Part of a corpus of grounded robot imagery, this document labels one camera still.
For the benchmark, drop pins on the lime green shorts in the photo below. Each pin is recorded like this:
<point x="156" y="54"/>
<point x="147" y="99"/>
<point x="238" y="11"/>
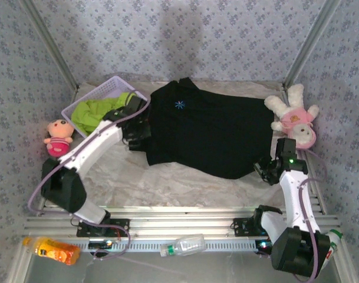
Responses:
<point x="88" y="113"/>

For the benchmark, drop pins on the black t-shirt with blue logo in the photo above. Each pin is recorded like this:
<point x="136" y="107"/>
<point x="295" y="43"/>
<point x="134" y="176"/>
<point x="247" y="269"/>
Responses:
<point x="202" y="132"/>

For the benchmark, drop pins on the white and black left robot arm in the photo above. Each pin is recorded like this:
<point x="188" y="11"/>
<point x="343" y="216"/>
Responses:
<point x="90" y="144"/>

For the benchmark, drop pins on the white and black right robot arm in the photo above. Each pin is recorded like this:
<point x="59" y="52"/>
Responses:
<point x="294" y="194"/>

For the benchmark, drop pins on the lavender perforated plastic basket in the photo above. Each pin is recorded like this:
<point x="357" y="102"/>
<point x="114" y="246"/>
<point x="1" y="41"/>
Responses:
<point x="108" y="87"/>

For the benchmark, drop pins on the white bunny plush, pink shirt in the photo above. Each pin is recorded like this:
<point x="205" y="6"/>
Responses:
<point x="294" y="118"/>

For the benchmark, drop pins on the small black controller board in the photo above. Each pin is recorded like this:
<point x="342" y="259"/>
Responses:
<point x="264" y="245"/>
<point x="99" y="244"/>

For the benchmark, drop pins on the small doll plush, pink dress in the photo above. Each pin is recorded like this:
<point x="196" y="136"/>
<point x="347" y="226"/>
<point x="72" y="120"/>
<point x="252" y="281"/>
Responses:
<point x="58" y="138"/>

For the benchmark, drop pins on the white bottle with red letter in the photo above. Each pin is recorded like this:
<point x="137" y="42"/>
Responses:
<point x="334" y="238"/>

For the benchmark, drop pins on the clear empty plastic bottle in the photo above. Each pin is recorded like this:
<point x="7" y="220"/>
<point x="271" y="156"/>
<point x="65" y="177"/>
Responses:
<point x="188" y="244"/>

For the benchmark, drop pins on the orange juice bottle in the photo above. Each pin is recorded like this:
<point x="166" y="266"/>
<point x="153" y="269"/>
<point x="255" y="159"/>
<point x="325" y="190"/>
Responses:
<point x="55" y="250"/>

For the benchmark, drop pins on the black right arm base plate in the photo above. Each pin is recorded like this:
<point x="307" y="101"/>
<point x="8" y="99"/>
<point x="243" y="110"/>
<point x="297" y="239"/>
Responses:
<point x="244" y="227"/>

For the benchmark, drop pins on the aluminium side rail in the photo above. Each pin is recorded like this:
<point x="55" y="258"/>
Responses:
<point x="320" y="203"/>

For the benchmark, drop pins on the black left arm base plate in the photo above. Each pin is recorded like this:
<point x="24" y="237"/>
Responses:
<point x="120" y="227"/>

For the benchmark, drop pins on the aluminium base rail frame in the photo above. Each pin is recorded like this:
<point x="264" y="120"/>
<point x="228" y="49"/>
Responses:
<point x="182" y="219"/>

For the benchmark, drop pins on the aluminium corner post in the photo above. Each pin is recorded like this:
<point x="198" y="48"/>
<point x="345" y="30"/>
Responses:
<point x="52" y="44"/>
<point x="309" y="44"/>

